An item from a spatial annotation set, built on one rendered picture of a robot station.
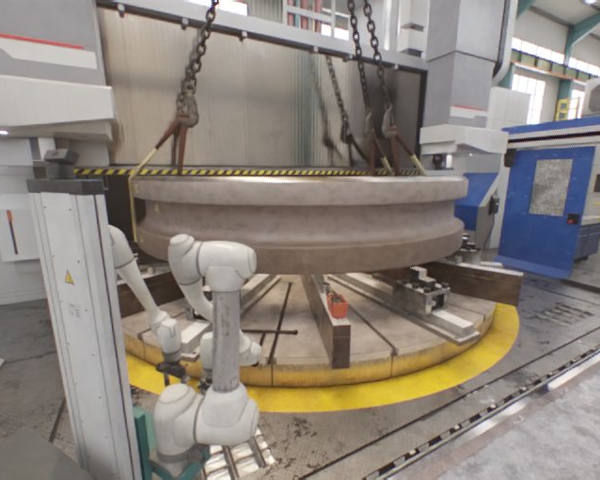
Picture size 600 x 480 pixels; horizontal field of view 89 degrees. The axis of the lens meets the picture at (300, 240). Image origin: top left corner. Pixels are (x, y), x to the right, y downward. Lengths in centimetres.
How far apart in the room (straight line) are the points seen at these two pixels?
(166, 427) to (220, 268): 61
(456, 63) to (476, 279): 400
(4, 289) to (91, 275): 489
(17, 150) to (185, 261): 370
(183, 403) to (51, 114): 292
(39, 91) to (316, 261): 284
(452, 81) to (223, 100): 405
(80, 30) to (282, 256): 298
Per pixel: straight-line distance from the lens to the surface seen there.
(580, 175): 698
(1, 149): 473
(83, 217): 111
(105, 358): 124
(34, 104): 368
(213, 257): 112
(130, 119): 551
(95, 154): 457
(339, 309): 247
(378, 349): 290
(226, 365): 123
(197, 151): 554
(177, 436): 139
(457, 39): 685
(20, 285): 596
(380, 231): 324
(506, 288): 431
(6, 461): 163
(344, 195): 288
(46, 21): 427
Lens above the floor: 180
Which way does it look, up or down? 12 degrees down
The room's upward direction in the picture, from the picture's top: straight up
